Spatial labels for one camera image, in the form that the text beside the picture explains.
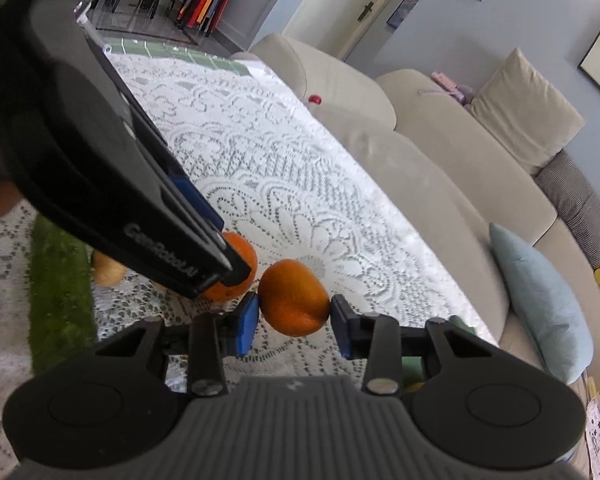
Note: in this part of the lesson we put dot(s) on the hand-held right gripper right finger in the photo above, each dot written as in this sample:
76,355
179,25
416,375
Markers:
340,327

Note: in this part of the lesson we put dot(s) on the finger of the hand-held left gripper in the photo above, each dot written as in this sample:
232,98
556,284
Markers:
240,272
197,202

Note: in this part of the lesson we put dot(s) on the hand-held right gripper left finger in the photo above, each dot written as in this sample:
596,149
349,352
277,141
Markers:
247,322

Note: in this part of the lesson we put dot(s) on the orange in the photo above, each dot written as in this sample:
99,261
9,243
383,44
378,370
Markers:
292,297
245,249

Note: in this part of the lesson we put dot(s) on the green colander bowl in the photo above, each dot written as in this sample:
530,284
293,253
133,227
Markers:
464,324

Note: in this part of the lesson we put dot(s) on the green cucumber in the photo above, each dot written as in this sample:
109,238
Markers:
60,285

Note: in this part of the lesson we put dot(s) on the white lace tablecloth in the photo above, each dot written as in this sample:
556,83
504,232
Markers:
280,185

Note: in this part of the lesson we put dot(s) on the white phone stand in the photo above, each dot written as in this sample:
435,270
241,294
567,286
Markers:
82,12

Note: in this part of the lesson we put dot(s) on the small red ball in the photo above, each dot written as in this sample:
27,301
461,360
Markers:
316,99

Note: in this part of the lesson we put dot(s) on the beige sofa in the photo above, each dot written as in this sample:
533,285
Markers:
430,185

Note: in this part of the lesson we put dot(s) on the stacked colourful stools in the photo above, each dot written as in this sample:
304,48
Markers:
205,0

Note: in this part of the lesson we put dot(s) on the light blue pillow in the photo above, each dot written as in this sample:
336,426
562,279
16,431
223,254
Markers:
540,300

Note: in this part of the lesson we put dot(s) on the grey checkered cushion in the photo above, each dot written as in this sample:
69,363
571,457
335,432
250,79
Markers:
575,205

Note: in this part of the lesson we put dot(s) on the pink box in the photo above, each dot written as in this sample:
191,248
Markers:
445,80

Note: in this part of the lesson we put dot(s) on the beige cushion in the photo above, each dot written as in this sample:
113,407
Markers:
525,110

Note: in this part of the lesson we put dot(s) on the small wall poster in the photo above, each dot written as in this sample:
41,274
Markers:
405,7

